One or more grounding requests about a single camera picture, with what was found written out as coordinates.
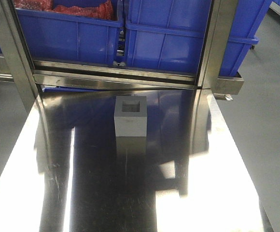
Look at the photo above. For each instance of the blue bin far right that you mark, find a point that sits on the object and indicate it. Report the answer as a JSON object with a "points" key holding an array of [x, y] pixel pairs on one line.
{"points": [[249, 15]]}

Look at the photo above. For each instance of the stainless steel rack frame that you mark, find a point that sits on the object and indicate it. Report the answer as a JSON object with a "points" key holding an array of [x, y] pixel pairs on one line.
{"points": [[29, 75]]}

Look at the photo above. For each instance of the red plastic bag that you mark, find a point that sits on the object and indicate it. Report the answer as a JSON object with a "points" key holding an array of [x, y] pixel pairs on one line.
{"points": [[102, 11]]}

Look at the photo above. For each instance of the blue plastic bin centre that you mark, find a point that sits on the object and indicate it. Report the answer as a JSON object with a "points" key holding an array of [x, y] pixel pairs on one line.
{"points": [[165, 34]]}

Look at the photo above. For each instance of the gray hollow cube base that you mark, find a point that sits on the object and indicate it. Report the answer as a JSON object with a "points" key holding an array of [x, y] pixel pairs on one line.
{"points": [[130, 116]]}

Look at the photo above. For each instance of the blue bin with red bags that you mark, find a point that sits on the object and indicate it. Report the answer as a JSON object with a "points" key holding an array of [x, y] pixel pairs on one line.
{"points": [[70, 37]]}

